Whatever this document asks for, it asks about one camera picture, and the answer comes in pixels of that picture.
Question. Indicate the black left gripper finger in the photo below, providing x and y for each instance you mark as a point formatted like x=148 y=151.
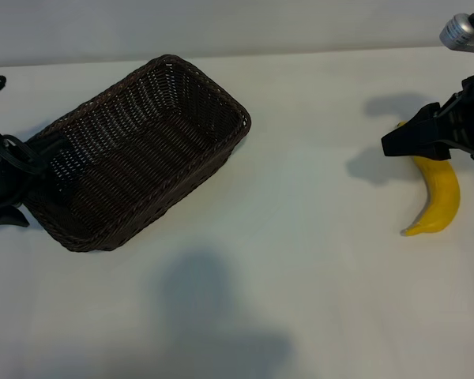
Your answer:
x=49 y=144
x=6 y=217

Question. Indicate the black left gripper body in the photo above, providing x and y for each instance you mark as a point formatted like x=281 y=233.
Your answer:
x=0 y=177

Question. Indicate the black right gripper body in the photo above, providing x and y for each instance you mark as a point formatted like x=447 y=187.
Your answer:
x=472 y=118

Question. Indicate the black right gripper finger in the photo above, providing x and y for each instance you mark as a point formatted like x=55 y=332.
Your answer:
x=436 y=152
x=411 y=135

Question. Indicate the yellow banana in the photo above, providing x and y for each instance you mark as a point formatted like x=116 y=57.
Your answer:
x=442 y=189

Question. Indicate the dark brown wicker basket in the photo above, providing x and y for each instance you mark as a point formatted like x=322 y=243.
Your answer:
x=150 y=146

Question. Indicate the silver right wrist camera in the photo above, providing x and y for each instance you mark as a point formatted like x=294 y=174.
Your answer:
x=462 y=33

